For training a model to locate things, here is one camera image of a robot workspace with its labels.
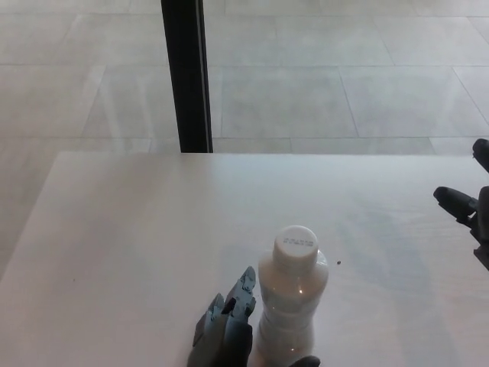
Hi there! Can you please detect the white screw bottle cap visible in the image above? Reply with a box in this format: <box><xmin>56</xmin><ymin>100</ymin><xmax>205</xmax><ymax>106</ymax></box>
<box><xmin>273</xmin><ymin>225</ymin><xmax>319</xmax><ymax>268</ymax></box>

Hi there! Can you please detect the black vertical frame post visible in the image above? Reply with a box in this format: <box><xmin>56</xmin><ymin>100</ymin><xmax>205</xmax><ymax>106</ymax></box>
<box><xmin>160</xmin><ymin>0</ymin><xmax>214</xmax><ymax>154</ymax></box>

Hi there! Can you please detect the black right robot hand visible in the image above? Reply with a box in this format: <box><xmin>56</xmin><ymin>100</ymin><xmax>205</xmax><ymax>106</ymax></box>
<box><xmin>433</xmin><ymin>138</ymin><xmax>489</xmax><ymax>272</ymax></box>

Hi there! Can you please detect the white plastic bottle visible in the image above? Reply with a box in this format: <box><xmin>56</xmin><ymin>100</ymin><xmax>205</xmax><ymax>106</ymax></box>
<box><xmin>256</xmin><ymin>250</ymin><xmax>330</xmax><ymax>359</ymax></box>

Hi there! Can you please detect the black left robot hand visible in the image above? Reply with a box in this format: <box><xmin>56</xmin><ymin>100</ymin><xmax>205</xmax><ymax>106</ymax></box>
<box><xmin>186</xmin><ymin>265</ymin><xmax>321</xmax><ymax>367</ymax></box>

